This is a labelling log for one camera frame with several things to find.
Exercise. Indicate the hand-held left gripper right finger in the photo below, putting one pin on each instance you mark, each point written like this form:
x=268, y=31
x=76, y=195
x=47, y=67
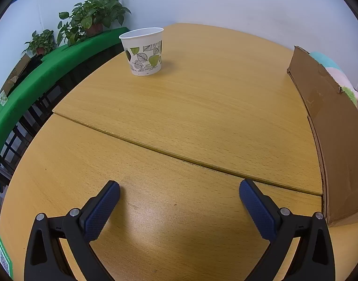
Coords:
x=259, y=210

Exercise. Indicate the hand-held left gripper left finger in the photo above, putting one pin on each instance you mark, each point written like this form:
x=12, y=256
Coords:
x=101, y=210

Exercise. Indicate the brown cardboard box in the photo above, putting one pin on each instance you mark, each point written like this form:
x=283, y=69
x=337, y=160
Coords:
x=334, y=123

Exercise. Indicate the wooden desktop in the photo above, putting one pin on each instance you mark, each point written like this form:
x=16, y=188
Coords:
x=181, y=108

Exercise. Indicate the green sticker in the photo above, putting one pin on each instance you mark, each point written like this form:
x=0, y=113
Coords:
x=4, y=257

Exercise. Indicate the small table sign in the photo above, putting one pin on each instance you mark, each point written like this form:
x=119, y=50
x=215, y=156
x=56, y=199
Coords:
x=1, y=98

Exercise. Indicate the green table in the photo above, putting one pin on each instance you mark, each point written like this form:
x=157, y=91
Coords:
x=50, y=64

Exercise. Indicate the leaf print paper cup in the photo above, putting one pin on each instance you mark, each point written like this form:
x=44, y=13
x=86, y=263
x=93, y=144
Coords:
x=143, y=55

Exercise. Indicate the teal plush toy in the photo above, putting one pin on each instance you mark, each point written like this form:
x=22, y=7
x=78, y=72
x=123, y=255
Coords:
x=328, y=63

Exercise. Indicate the small cardboard box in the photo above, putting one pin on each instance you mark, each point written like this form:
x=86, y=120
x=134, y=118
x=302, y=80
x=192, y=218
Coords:
x=16, y=70

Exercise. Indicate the small potted green plant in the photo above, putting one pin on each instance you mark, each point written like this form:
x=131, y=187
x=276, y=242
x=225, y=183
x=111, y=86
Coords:
x=41, y=42

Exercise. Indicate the large potted green plant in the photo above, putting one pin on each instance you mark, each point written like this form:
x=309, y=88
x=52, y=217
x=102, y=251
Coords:
x=94, y=11

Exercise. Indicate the black metal frame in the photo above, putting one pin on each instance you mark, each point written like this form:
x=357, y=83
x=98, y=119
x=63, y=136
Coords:
x=20, y=128

